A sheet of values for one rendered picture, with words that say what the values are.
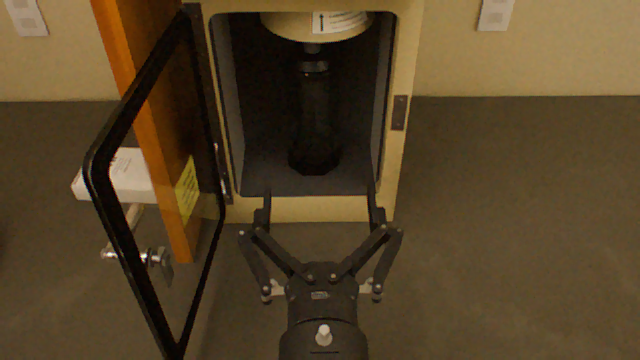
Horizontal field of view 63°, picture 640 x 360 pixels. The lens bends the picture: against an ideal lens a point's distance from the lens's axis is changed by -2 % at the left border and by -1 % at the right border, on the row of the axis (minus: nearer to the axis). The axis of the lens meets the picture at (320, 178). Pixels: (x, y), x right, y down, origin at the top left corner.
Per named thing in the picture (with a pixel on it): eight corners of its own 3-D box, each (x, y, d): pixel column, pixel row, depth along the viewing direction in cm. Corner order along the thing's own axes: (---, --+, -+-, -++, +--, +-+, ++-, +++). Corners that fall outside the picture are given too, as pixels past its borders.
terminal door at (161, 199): (226, 212, 95) (187, 5, 67) (175, 373, 74) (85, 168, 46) (221, 212, 95) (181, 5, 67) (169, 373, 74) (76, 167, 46)
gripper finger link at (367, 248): (324, 275, 58) (333, 282, 58) (382, 217, 65) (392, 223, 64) (323, 295, 61) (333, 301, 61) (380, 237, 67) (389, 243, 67)
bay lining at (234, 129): (246, 112, 112) (226, -57, 87) (368, 110, 112) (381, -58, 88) (235, 195, 95) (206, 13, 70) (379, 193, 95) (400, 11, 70)
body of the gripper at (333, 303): (365, 318, 53) (359, 245, 59) (280, 320, 52) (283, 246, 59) (361, 354, 58) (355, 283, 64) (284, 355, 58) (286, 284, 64)
